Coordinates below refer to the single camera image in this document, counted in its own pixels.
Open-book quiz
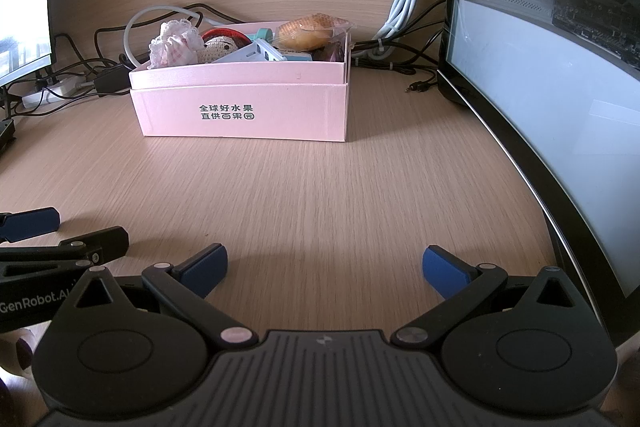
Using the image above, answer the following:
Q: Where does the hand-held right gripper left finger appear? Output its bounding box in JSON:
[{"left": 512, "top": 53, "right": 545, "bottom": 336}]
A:
[{"left": 52, "top": 243, "right": 253, "bottom": 350}]

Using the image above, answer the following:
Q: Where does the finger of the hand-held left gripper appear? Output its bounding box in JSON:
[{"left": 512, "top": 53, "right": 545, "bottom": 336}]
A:
[
  {"left": 0, "top": 207, "right": 61, "bottom": 243},
  {"left": 0, "top": 226, "right": 130, "bottom": 265}
]

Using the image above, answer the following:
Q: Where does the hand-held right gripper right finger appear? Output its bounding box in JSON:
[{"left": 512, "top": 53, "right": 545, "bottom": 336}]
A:
[{"left": 391, "top": 245, "right": 598, "bottom": 348}]

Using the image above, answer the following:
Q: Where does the pink cardboard box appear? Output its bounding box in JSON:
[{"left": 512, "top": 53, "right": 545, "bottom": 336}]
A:
[{"left": 129, "top": 21, "right": 354, "bottom": 144}]

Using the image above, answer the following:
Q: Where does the pink lace item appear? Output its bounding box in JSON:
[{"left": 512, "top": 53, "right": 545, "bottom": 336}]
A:
[{"left": 148, "top": 20, "right": 206, "bottom": 69}]

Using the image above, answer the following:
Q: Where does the crochet doll with red hat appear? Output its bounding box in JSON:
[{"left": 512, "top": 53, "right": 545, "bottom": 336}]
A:
[{"left": 200, "top": 28, "right": 254, "bottom": 64}]

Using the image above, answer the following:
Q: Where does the bread bun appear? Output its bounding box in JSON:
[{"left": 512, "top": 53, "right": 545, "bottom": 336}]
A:
[{"left": 274, "top": 13, "right": 354, "bottom": 53}]

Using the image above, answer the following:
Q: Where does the white power strip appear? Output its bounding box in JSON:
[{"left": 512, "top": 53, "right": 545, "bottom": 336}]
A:
[{"left": 21, "top": 76, "right": 84, "bottom": 108}]

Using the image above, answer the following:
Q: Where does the black power adapter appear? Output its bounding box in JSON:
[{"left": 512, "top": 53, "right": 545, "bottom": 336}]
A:
[{"left": 93, "top": 65, "right": 134, "bottom": 98}]

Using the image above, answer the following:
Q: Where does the glass sided computer case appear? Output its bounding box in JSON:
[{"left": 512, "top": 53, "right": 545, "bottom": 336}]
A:
[{"left": 436, "top": 0, "right": 640, "bottom": 349}]

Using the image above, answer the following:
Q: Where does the black audio jack cable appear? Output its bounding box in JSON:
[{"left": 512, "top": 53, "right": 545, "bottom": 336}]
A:
[{"left": 406, "top": 78, "right": 442, "bottom": 94}]

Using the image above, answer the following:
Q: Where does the grey cable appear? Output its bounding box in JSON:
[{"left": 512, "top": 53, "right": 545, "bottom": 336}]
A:
[{"left": 123, "top": 5, "right": 202, "bottom": 68}]

